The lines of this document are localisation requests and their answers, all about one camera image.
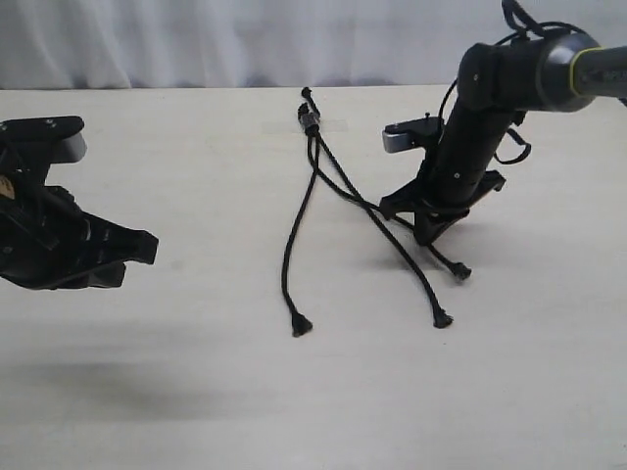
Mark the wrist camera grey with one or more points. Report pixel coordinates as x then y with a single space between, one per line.
46 140
403 136

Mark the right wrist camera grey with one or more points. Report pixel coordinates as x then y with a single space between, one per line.
403 136

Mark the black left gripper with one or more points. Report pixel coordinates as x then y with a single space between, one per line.
49 243

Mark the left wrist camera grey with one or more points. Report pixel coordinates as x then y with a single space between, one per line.
46 140

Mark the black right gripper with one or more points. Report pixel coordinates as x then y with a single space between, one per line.
454 183

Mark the clear adhesive tape strip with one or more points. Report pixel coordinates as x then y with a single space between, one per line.
294 127

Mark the white fabric backdrop curtain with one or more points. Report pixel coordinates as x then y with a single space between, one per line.
179 44

